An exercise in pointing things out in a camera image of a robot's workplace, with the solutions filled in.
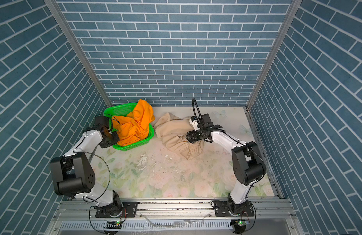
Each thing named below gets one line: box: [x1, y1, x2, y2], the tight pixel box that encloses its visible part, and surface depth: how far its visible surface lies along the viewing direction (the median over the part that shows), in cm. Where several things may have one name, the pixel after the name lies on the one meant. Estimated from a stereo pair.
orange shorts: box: [112, 98, 156, 147], surface depth 97 cm
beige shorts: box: [153, 112, 204, 161], surface depth 100 cm
